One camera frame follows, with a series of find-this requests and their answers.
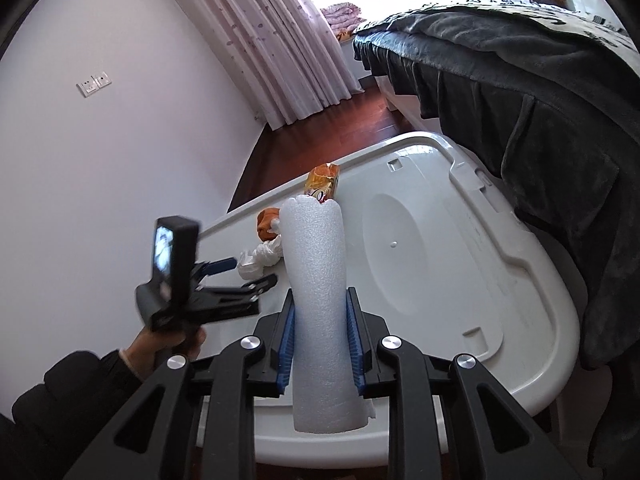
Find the crumpled orange packet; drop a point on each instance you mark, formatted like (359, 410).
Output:
(267, 222)

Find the bed with dark cover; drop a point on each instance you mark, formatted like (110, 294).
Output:
(525, 110)

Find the printed white bed sheet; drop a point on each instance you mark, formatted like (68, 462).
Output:
(550, 10)

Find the golden bread snack packet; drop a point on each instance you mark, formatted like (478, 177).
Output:
(322, 185)

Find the pink dotted curtain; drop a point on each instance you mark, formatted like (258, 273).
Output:
(270, 35)

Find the folded pink quilts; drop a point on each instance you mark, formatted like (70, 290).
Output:
(341, 14)

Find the white bed frame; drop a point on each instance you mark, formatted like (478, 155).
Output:
(407, 107)

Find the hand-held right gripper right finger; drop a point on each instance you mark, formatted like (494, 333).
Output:
(354, 352)

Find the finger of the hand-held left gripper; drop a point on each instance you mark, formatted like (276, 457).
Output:
(217, 266)
(235, 297)

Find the white plastic bag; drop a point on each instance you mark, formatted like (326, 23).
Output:
(257, 257)

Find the person's left hand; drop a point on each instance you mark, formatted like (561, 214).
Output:
(145, 355)

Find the white plastic storage bin lid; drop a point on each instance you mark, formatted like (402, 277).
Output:
(425, 270)

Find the white wall socket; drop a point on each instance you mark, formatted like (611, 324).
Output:
(94, 85)

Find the person's left forearm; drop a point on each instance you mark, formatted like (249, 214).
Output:
(60, 410)

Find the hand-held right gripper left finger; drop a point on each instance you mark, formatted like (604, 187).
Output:
(286, 355)

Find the white foam tube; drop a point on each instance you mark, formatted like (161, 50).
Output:
(317, 310)

